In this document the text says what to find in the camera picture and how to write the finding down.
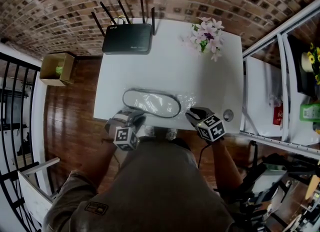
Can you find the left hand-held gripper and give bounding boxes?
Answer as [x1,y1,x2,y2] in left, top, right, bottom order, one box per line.
[104,110,147,151]

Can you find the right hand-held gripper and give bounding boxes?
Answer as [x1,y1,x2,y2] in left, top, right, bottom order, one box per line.
[185,106,226,142]

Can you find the person's left forearm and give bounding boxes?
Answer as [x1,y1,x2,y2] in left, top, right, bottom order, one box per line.
[79,138,121,192]

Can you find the black router with antennas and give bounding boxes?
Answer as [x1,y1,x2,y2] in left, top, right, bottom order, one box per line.
[91,0,157,56]

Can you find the green packet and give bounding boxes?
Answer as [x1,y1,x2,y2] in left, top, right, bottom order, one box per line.
[299,102,320,123]

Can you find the black metal railing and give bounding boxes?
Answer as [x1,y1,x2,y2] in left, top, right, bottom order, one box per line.
[0,52,42,232]

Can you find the black office chair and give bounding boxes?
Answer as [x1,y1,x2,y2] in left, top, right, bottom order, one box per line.
[238,140,320,232]

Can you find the person's grey t-shirt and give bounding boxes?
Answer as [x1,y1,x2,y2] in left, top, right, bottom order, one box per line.
[42,139,236,232]

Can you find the pink flowers in white pot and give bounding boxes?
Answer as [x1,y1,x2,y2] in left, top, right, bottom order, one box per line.
[179,17,225,63]

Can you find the clear plastic bag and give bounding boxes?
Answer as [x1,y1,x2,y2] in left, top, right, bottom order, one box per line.
[121,87,197,121]

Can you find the white wooden stool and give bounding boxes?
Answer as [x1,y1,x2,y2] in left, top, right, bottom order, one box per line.
[17,157,61,225]

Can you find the yellow sunflowers in white pot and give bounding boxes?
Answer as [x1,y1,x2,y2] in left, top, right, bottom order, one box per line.
[300,42,320,86]

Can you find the white metal shelf rack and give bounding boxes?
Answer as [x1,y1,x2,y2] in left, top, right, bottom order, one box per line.
[239,0,320,157]

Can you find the person's right forearm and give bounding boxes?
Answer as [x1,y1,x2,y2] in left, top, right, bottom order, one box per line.
[212,138,244,197]

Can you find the open cardboard box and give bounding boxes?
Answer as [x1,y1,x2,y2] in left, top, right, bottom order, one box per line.
[39,52,76,87]

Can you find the round desk cable grommet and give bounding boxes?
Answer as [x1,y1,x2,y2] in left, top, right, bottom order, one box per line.
[222,109,235,122]

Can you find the red packet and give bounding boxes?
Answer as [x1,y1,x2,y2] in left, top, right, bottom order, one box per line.
[272,102,285,127]

